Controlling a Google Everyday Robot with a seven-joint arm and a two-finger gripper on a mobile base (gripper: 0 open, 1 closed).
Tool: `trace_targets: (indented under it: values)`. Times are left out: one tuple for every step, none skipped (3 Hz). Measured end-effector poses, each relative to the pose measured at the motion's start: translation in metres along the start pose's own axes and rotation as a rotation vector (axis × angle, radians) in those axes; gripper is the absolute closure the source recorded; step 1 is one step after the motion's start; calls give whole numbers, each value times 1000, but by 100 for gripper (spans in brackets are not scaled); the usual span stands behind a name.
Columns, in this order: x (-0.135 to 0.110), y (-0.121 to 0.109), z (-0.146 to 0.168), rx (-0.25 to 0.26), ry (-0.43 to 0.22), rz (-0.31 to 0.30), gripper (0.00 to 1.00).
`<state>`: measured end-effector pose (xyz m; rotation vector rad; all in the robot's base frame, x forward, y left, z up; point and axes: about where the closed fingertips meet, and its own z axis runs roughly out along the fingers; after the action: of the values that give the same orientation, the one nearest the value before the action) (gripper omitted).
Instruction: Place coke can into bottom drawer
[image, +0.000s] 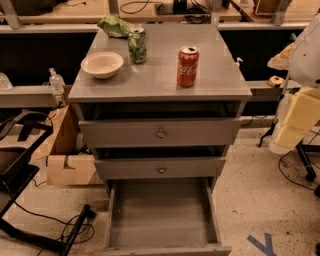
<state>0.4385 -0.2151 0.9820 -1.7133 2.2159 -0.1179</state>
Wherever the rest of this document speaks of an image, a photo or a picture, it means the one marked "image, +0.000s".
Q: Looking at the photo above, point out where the green chip bag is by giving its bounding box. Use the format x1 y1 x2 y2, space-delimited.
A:
97 15 133 38

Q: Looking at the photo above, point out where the clear sanitizer bottle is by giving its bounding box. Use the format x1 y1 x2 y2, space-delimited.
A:
49 68 65 92

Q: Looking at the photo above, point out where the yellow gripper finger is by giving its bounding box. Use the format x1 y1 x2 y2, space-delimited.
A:
269 87 320 154

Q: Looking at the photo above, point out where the cardboard box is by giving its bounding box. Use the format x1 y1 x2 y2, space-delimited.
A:
32 104 103 186

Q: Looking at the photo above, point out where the white bowl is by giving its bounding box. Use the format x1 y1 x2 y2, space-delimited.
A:
81 52 124 79

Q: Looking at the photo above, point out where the black chair frame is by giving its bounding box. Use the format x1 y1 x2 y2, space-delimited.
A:
0 110 93 256

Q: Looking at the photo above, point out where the red coke can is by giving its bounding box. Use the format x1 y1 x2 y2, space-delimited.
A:
177 46 199 88

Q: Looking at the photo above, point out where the grey drawer cabinet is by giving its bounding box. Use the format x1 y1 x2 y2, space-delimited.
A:
68 23 253 256

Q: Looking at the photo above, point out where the open grey bottom drawer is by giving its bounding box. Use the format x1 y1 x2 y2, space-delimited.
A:
94 178 232 256

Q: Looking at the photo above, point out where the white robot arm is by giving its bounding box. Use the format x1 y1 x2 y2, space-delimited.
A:
268 14 320 154

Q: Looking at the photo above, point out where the grey top drawer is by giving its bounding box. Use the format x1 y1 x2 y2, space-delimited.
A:
79 118 240 148

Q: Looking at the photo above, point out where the green soda can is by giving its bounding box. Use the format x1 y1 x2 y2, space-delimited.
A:
128 26 147 64

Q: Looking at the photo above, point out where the small white pump bottle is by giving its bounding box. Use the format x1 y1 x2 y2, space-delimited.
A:
235 57 243 68

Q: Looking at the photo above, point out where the grey middle drawer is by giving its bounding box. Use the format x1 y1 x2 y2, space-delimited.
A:
95 157 226 180

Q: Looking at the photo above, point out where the black stand leg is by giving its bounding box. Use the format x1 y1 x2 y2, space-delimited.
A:
296 143 316 182

